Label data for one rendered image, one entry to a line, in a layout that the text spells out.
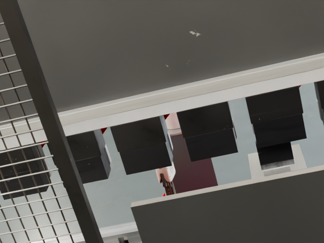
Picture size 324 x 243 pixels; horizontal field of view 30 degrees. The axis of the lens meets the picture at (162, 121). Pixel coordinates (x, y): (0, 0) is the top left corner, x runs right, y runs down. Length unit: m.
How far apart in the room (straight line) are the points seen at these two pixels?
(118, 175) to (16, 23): 3.66
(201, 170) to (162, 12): 1.18
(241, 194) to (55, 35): 0.59
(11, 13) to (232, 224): 0.67
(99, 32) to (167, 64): 0.18
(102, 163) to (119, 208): 2.31
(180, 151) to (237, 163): 1.82
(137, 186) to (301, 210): 3.06
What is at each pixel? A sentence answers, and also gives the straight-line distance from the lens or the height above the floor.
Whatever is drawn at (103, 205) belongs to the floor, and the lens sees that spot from 4.19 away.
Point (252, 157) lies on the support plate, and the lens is 2.09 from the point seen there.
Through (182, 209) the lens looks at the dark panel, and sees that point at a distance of 1.29.
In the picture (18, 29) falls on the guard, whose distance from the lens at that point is 0.91.
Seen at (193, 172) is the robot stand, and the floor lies 0.82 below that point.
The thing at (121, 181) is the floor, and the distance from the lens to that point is 4.43.
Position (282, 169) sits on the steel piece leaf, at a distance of 1.96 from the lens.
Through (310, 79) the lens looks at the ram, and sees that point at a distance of 1.69.
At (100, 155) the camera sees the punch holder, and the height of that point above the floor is 1.26.
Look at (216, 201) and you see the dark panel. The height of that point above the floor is 1.31.
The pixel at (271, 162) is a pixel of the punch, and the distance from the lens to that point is 1.82.
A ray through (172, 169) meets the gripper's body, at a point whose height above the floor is 0.93.
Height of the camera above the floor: 1.97
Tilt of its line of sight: 22 degrees down
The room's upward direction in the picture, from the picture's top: 16 degrees counter-clockwise
